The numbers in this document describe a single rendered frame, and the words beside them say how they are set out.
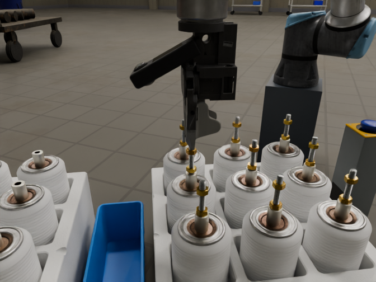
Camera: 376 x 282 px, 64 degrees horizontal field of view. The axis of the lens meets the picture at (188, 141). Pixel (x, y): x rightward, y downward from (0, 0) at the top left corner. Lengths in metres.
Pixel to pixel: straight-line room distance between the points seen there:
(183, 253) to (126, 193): 0.56
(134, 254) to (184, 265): 0.33
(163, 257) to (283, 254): 0.20
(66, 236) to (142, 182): 0.49
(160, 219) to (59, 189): 0.23
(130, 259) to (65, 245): 0.23
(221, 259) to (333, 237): 0.18
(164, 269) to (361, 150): 0.48
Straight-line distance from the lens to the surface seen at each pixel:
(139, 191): 1.02
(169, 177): 0.68
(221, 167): 0.69
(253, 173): 0.59
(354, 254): 0.58
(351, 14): 0.99
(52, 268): 0.58
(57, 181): 0.71
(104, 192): 1.04
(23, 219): 0.61
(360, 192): 0.82
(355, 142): 0.76
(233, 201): 0.60
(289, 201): 0.65
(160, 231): 0.60
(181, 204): 0.56
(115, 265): 0.80
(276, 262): 0.52
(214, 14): 0.46
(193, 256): 0.48
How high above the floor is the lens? 0.59
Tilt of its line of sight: 26 degrees down
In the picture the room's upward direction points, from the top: straight up
